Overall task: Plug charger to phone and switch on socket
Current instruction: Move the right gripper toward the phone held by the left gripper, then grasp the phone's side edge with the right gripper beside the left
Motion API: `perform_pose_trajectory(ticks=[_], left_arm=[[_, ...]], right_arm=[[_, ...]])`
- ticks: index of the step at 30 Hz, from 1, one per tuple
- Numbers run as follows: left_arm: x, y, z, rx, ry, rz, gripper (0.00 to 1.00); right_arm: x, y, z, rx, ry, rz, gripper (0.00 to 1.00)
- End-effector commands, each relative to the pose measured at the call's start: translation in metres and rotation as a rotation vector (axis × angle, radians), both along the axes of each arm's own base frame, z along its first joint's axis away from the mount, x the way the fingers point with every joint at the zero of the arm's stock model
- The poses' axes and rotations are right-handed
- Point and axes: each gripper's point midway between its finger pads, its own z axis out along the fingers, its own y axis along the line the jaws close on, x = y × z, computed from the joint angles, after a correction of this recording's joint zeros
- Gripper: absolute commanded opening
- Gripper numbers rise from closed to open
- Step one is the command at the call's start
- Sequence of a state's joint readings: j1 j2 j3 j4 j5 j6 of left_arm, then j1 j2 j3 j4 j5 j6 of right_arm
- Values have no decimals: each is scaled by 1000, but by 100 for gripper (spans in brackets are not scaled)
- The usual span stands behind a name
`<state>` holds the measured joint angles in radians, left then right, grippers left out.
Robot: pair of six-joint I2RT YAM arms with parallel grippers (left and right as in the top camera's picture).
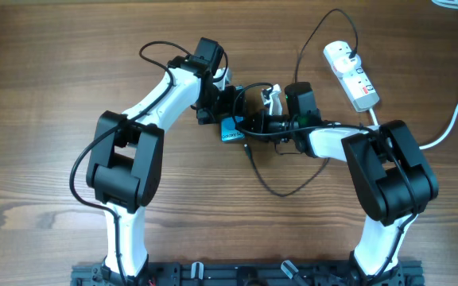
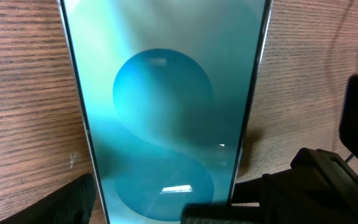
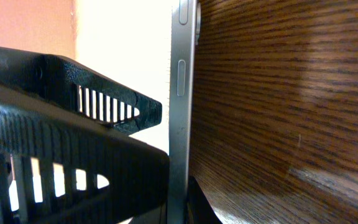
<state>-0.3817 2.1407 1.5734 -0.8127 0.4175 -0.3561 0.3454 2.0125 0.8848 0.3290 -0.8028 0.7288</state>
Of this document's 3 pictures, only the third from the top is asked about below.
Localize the Galaxy S25 smartphone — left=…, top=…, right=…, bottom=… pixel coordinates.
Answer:
left=167, top=0, right=199, bottom=224

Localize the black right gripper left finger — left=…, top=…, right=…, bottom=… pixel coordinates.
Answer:
left=0, top=47, right=162, bottom=134

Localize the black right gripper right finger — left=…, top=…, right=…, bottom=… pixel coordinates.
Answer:
left=0, top=105, right=169, bottom=223

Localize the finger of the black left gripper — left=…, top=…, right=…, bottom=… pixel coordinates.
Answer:
left=186, top=176, right=222, bottom=224

